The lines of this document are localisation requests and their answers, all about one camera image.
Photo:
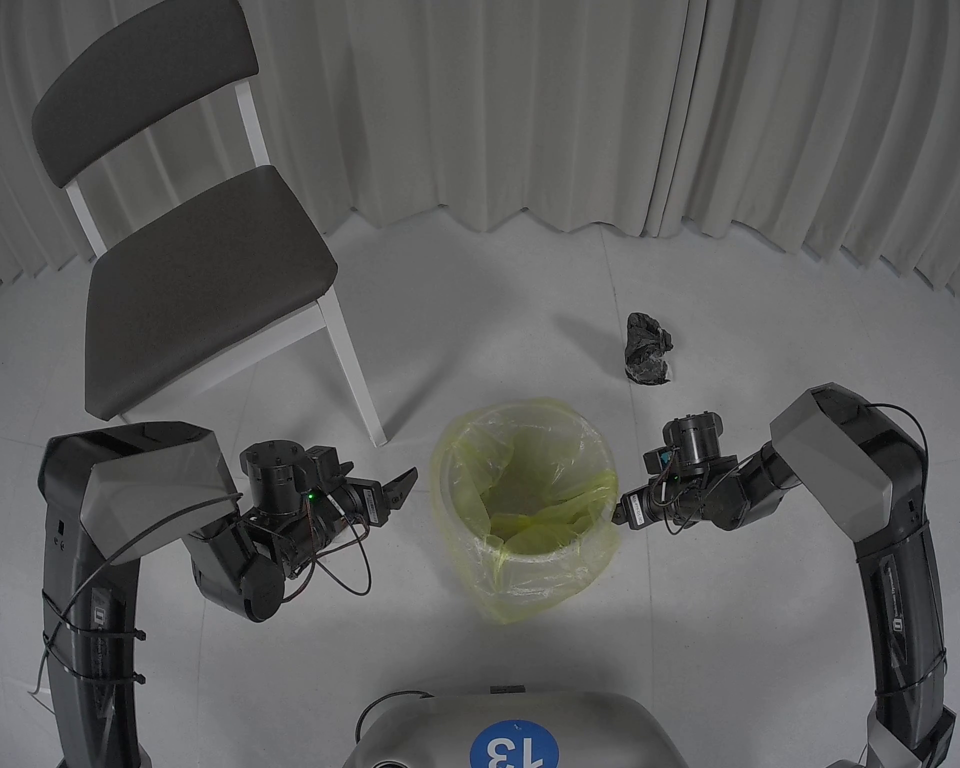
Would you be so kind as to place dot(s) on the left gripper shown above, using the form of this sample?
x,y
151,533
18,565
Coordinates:
x,y
351,510

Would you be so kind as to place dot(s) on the white chair with grey seat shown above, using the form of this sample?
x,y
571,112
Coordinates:
x,y
202,292

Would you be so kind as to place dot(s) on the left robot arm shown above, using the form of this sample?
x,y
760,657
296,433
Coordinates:
x,y
150,480

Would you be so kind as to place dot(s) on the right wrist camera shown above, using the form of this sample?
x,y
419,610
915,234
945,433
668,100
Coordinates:
x,y
660,459

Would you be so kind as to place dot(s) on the clear yellow plastic bag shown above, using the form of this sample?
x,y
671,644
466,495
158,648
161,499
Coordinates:
x,y
525,517

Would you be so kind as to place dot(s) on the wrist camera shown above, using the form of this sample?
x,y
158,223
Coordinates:
x,y
660,459
328,466

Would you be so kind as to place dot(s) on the white trash bin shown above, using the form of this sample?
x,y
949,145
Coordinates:
x,y
559,570

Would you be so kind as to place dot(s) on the white curtain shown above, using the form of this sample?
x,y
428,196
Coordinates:
x,y
465,105
832,120

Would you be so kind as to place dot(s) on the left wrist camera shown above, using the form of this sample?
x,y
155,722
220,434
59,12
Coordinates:
x,y
328,466

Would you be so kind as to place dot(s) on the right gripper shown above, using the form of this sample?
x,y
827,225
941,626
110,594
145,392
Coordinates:
x,y
649,510

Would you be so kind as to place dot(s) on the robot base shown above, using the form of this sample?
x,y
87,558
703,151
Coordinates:
x,y
510,731

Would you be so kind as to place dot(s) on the crumpled black plastic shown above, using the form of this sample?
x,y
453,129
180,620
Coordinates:
x,y
645,349

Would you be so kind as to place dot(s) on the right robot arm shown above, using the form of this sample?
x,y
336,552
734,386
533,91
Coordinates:
x,y
840,465

